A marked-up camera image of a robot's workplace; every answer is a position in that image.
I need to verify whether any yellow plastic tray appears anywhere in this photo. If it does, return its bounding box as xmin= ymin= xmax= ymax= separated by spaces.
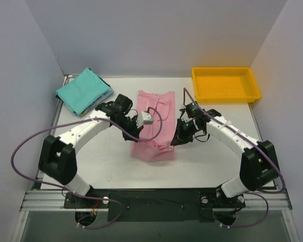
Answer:
xmin=191 ymin=67 xmax=261 ymax=104

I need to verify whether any aluminium front rail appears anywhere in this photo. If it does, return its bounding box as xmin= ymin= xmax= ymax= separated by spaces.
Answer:
xmin=20 ymin=190 xmax=292 ymax=211

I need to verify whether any pink t shirt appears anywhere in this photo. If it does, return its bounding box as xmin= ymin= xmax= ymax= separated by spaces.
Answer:
xmin=130 ymin=90 xmax=176 ymax=162

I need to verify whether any teal folded t shirt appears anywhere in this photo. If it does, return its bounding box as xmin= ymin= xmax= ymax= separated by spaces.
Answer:
xmin=56 ymin=68 xmax=112 ymax=116

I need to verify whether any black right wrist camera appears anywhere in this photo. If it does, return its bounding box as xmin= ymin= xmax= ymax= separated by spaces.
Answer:
xmin=185 ymin=102 xmax=202 ymax=118

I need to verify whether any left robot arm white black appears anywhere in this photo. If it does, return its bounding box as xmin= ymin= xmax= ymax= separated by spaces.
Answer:
xmin=38 ymin=94 xmax=142 ymax=208

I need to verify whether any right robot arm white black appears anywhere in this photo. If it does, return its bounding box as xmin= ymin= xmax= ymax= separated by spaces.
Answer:
xmin=171 ymin=107 xmax=278 ymax=206

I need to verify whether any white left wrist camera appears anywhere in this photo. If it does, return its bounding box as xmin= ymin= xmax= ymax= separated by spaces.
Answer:
xmin=136 ymin=111 xmax=154 ymax=127

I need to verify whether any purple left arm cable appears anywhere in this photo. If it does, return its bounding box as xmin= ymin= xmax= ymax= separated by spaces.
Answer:
xmin=11 ymin=107 xmax=164 ymax=230

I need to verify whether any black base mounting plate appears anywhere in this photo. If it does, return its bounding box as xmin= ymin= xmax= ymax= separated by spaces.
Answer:
xmin=64 ymin=188 xmax=245 ymax=223

